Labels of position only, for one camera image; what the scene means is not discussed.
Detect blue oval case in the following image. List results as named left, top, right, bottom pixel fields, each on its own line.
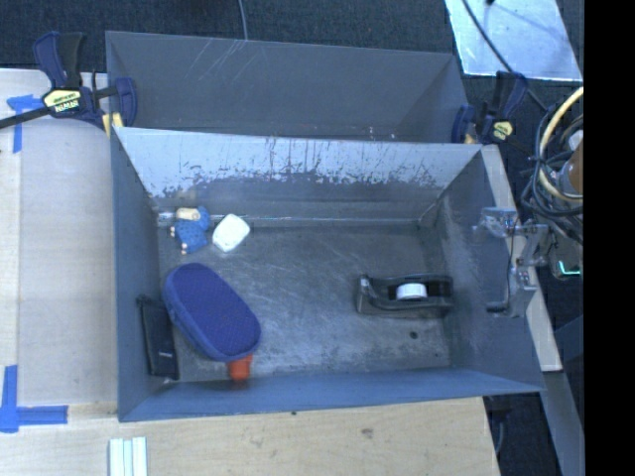
left=162, top=262, right=263, bottom=363

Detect white rounded block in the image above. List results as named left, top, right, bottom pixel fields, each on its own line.
left=211, top=212, right=252, bottom=254

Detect grey metal bin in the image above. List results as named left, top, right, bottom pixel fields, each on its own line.
left=104, top=30, right=548, bottom=423

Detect blue toy figure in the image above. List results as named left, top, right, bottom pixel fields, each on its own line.
left=170, top=205, right=213, bottom=256

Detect orange small block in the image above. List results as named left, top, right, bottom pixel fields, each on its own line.
left=227, top=353, right=255, bottom=382

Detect black tape dispenser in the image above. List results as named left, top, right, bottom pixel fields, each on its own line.
left=353, top=274, right=456, bottom=319

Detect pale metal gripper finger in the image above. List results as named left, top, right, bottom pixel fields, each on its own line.
left=471, top=206, right=518, bottom=239
left=485, top=264, right=538, bottom=319

